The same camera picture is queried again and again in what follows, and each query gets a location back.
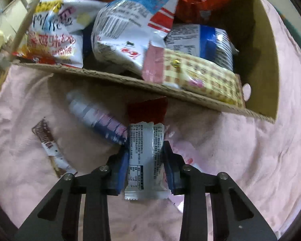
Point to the pink snack bar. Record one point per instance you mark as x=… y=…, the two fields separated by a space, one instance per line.
x=183 y=147

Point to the yellow checkered cracker pack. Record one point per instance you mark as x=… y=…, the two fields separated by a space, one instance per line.
x=200 y=76

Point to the blue pink snack packet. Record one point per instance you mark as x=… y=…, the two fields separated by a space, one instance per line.
x=97 y=117

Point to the white yellow PanPan chip bag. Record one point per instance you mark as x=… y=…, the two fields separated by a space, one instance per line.
x=55 y=33

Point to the red snack bag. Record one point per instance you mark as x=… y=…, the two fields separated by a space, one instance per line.
x=198 y=11

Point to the brown small snack packet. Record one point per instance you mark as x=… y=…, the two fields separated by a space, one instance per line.
x=59 y=163

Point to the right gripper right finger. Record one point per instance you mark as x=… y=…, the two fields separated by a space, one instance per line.
x=234 y=216

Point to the grey blue snack bag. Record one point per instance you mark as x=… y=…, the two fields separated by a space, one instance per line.
x=202 y=41

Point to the open cardboard box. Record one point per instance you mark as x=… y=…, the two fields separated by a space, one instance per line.
x=256 y=64

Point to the light blue white snack bag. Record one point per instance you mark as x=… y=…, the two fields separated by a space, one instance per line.
x=124 y=29

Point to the white snack bar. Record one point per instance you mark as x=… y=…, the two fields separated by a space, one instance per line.
x=146 y=173

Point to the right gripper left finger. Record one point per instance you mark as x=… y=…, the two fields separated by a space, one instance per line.
x=56 y=217

